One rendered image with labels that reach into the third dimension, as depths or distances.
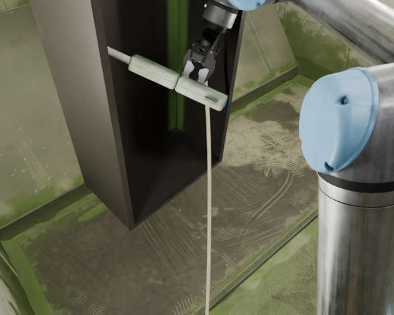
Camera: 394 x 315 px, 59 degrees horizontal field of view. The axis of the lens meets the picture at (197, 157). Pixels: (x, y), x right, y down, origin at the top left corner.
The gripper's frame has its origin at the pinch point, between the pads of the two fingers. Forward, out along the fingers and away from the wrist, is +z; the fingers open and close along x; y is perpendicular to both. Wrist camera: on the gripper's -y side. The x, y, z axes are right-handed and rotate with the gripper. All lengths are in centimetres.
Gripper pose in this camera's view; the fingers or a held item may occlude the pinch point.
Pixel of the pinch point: (189, 88)
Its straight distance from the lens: 109.9
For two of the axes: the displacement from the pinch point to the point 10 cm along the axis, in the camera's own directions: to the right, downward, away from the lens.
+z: -3.7, 8.2, 4.5
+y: 2.0, -4.0, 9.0
